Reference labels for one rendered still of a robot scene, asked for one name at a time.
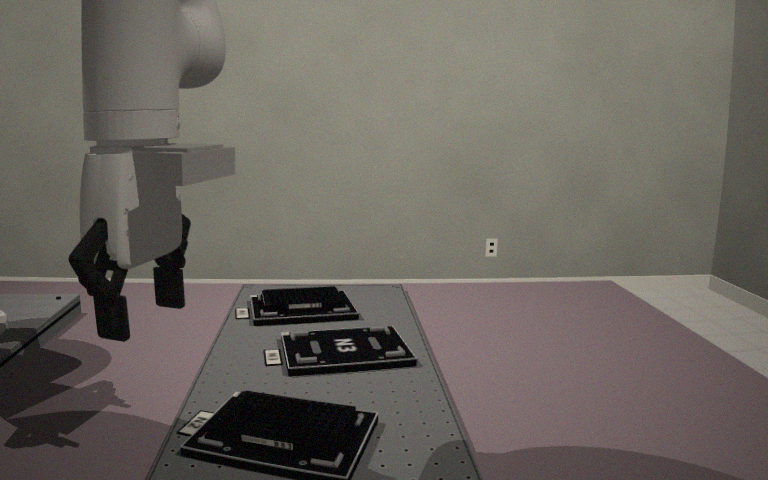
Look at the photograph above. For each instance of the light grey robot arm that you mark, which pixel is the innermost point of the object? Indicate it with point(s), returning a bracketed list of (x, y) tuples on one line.
[(134, 54)]

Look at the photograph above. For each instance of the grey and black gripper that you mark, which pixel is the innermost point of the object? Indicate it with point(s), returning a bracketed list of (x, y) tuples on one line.
[(120, 203)]

